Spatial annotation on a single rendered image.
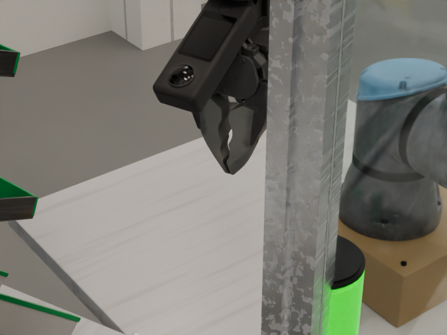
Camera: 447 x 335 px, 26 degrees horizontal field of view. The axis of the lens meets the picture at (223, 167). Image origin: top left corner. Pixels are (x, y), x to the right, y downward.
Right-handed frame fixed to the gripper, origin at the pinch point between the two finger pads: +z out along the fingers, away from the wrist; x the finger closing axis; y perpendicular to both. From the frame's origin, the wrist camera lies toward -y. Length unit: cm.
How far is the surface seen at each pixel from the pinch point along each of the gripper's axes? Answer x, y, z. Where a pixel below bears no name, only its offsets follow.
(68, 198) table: 46, 29, 37
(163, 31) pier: 163, 239, 116
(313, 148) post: -25, -36, -29
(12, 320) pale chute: 16.1, -16.7, 15.1
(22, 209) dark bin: 15.4, -14.1, 2.3
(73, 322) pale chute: 14.8, -8.9, 20.7
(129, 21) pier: 176, 232, 112
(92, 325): 24.1, 5.7, 36.7
